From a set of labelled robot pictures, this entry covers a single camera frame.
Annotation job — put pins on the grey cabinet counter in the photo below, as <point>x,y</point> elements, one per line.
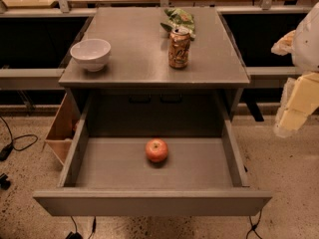
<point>139,54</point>

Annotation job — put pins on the grey rail shelf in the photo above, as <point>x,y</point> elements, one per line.
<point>255,31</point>
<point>35,46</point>

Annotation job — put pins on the grey left rail shelf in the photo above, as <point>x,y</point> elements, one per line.
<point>35,46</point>

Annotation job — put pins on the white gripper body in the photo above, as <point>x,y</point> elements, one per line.
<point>308,47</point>

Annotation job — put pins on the white ceramic bowl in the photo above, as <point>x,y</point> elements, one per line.
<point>91,54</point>

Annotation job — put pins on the red apple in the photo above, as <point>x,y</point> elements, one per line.
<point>156,150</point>

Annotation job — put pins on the grey right rail shelf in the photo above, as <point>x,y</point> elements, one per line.
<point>255,31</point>

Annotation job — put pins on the orange soda can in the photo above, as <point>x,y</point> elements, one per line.
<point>179,43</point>

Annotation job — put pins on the black plug on floor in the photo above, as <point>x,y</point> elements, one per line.
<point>4,182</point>

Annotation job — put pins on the wooden box beside cabinet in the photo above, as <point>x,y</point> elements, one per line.
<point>60,135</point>

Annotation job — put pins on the grey open top drawer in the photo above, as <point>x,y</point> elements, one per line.
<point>107,172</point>

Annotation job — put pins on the green chip bag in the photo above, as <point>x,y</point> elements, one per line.
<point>177,17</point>

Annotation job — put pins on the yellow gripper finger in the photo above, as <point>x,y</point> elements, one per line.
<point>300,99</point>
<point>284,45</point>

